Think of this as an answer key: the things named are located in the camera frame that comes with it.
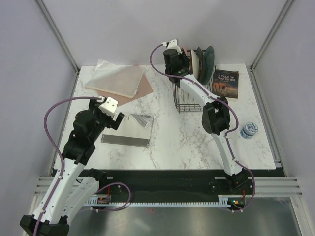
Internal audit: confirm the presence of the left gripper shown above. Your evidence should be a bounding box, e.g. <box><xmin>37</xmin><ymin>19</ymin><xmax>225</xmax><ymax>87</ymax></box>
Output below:
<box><xmin>89</xmin><ymin>97</ymin><xmax>124</xmax><ymax>142</ymax></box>

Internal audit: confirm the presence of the orange flower pattern plate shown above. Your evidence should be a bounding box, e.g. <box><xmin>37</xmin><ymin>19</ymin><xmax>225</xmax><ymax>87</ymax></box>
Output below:
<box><xmin>190</xmin><ymin>50</ymin><xmax>200</xmax><ymax>80</ymax></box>

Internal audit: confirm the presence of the pink polka dot plate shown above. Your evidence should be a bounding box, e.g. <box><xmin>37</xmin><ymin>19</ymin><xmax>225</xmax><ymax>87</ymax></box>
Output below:
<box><xmin>179</xmin><ymin>46</ymin><xmax>190</xmax><ymax>69</ymax></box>

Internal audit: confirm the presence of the dark blue glazed plate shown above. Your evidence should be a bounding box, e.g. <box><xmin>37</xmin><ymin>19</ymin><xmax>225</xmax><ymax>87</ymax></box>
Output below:
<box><xmin>196</xmin><ymin>47</ymin><xmax>205</xmax><ymax>83</ymax></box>

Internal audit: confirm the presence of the grey-green ceramic plate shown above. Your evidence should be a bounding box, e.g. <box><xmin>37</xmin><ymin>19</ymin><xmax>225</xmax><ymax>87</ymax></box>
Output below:
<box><xmin>201</xmin><ymin>46</ymin><xmax>215</xmax><ymax>85</ymax></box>

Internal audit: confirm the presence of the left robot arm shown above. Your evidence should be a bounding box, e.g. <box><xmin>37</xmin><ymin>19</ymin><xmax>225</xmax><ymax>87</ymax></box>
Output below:
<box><xmin>20</xmin><ymin>96</ymin><xmax>124</xmax><ymax>236</ymax></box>

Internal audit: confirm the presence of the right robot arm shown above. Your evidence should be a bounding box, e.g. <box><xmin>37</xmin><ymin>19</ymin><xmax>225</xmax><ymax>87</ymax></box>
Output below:
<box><xmin>163</xmin><ymin>49</ymin><xmax>255</xmax><ymax>194</ymax></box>

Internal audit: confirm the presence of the Canon manual in plastic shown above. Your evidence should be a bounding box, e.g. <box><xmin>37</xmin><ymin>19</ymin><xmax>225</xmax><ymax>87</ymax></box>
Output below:
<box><xmin>101</xmin><ymin>114</ymin><xmax>154</xmax><ymax>147</ymax></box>

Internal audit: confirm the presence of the Tale of Two Cities book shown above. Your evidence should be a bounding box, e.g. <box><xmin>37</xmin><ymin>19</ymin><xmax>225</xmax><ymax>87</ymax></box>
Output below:
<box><xmin>212</xmin><ymin>70</ymin><xmax>239</xmax><ymax>101</ymax></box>

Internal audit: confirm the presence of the pink cutting mat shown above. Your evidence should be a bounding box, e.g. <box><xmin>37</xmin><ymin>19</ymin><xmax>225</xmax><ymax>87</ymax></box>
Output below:
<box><xmin>97</xmin><ymin>74</ymin><xmax>153</xmax><ymax>106</ymax></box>

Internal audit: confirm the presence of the blue white ceramic cup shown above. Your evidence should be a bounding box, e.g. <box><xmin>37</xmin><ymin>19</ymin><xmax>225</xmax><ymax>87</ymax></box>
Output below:
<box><xmin>240</xmin><ymin>122</ymin><xmax>258</xmax><ymax>139</ymax></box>

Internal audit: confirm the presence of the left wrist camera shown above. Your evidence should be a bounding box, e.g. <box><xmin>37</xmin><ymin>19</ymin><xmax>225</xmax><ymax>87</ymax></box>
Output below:
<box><xmin>97</xmin><ymin>96</ymin><xmax>118</xmax><ymax>117</ymax></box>

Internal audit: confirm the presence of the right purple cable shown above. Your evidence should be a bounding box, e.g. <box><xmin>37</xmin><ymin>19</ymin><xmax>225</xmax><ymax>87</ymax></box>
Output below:
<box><xmin>150</xmin><ymin>43</ymin><xmax>256</xmax><ymax>213</ymax></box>

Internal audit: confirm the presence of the purple cable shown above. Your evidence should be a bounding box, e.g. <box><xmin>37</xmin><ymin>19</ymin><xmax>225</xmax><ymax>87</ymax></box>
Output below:
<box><xmin>150</xmin><ymin>43</ymin><xmax>256</xmax><ymax>213</ymax></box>
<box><xmin>31</xmin><ymin>96</ymin><xmax>132</xmax><ymax>236</ymax></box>

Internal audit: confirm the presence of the black wire dish rack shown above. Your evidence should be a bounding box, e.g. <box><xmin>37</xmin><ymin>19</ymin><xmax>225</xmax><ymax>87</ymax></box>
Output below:
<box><xmin>172</xmin><ymin>49</ymin><xmax>216</xmax><ymax>112</ymax></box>

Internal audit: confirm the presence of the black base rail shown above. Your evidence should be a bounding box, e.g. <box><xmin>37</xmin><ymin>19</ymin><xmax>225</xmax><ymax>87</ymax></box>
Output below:
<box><xmin>71</xmin><ymin>170</ymin><xmax>254</xmax><ymax>205</ymax></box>

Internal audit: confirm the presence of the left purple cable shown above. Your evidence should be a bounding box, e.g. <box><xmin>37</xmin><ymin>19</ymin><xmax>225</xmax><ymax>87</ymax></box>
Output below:
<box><xmin>31</xmin><ymin>96</ymin><xmax>132</xmax><ymax>236</ymax></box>

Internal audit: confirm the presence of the white slotted cable duct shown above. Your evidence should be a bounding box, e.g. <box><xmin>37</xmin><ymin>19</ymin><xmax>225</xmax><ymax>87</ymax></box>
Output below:
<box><xmin>84</xmin><ymin>195</ymin><xmax>246</xmax><ymax>207</ymax></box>

